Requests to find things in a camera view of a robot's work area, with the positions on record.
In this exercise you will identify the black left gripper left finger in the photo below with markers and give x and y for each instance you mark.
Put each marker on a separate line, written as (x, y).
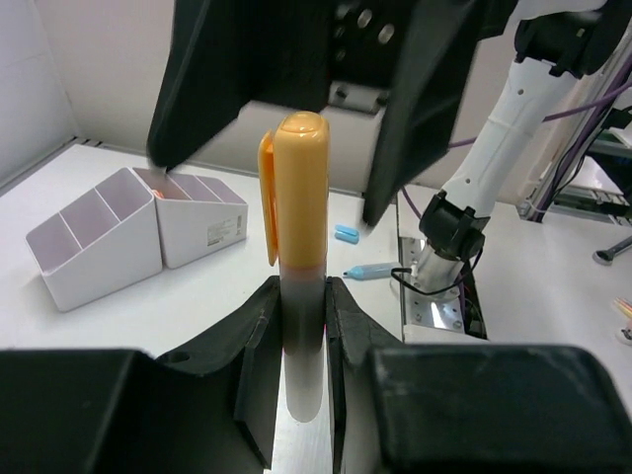
(207, 406)

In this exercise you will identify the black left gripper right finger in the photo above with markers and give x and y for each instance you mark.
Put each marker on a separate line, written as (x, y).
(473, 408)

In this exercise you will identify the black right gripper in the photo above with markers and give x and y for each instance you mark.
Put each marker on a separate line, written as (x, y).
(225, 54)

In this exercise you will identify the yellow marker cap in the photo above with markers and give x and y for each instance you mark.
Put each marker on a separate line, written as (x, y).
(293, 164)

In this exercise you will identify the blue highlighter pen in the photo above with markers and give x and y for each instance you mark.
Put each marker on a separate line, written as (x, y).
(371, 271)

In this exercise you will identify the orange highlighter pen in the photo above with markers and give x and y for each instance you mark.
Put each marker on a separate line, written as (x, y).
(302, 298)

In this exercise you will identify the light blue marker cap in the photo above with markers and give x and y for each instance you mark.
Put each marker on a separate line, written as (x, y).
(346, 234)

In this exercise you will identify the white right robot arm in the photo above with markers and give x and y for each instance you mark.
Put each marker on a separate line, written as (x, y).
(556, 43)

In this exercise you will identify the white purple desk organizer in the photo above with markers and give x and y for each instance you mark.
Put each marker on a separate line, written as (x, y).
(118, 233)

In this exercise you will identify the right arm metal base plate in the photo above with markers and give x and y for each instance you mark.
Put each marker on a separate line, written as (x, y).
(438, 294)

